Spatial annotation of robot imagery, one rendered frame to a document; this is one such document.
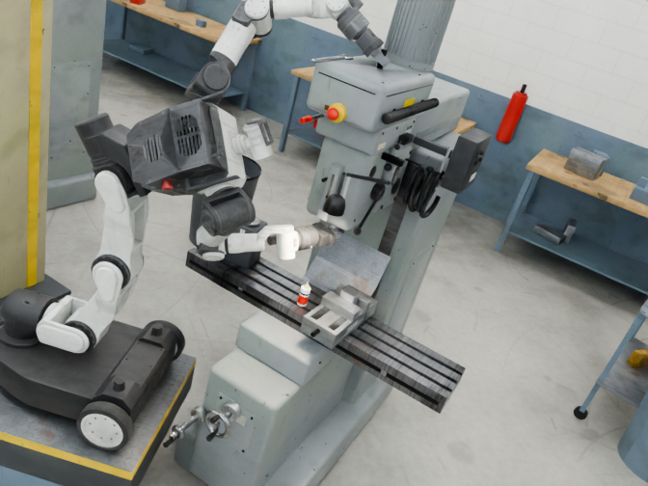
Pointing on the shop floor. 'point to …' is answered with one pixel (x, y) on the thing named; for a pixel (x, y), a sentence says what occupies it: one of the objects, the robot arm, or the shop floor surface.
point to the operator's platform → (16, 424)
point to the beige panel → (25, 146)
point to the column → (400, 252)
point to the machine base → (322, 449)
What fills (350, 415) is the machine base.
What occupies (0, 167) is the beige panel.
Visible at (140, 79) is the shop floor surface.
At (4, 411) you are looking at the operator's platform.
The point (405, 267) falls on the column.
